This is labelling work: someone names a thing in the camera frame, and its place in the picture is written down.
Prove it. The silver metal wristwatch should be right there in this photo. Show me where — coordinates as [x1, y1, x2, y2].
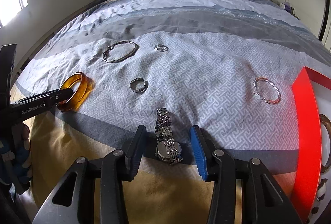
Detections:
[155, 108, 183, 165]

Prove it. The amber orange bangle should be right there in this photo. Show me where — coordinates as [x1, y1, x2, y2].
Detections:
[56, 72, 94, 112]

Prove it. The dark metal ring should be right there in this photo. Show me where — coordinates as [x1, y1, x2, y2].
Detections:
[129, 77, 149, 94]

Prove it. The silver thin bangle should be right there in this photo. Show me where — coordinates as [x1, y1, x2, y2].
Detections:
[102, 40, 139, 63]

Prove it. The twisted silver rose bracelet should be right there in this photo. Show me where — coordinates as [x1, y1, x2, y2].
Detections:
[252, 77, 282, 105]

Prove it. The dark beaded bracelet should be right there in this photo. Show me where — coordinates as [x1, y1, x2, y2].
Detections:
[306, 177, 329, 223]

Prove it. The dark olive bangle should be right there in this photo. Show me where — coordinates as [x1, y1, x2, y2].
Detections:
[319, 114, 330, 174]

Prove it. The blue white gloved hand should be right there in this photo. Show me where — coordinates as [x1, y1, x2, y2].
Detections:
[1, 123, 32, 194]

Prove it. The striped bed cover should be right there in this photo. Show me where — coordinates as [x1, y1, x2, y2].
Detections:
[11, 0, 330, 223]

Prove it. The red shallow box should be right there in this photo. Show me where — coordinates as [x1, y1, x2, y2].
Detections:
[291, 67, 330, 223]

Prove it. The small silver ring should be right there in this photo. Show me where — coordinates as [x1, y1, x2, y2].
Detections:
[153, 43, 169, 53]

